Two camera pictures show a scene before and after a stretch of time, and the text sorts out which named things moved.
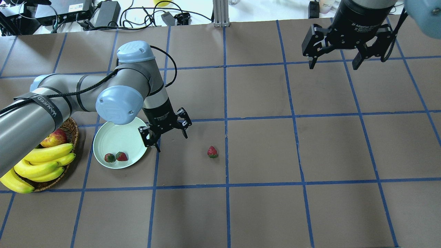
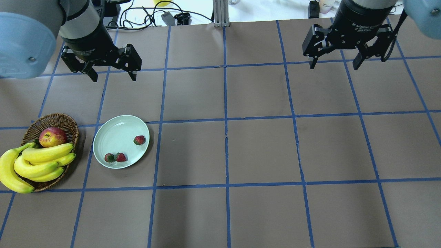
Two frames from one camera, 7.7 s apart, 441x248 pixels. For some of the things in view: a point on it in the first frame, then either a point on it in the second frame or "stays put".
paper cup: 325,6 stays put
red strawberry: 212,152 -> 139,140
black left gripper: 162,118 -> 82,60
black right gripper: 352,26 stays put
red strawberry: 121,156 stays put
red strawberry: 109,157 stays put
